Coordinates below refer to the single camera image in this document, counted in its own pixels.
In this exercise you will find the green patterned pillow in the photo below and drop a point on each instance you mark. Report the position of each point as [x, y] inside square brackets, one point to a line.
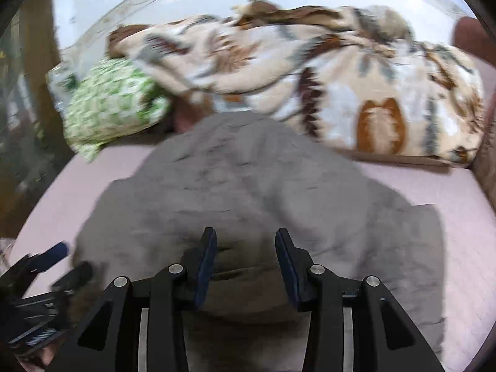
[112, 104]

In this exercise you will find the reddish brown quilt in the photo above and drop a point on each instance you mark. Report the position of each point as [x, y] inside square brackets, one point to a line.
[469, 38]

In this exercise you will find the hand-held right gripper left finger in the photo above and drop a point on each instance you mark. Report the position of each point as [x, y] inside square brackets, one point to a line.
[205, 263]

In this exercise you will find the grey-green puffer jacket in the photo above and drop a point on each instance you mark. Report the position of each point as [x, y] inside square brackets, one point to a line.
[252, 186]

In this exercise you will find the wooden cabinet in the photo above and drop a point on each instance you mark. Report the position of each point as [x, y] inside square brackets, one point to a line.
[38, 46]

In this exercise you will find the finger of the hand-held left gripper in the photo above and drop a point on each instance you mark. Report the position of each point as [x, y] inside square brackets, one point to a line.
[50, 255]
[75, 275]

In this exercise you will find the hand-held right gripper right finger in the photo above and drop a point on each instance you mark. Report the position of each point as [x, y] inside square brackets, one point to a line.
[288, 267]

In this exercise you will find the leaf print fleece blanket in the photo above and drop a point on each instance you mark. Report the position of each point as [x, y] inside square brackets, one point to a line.
[348, 85]

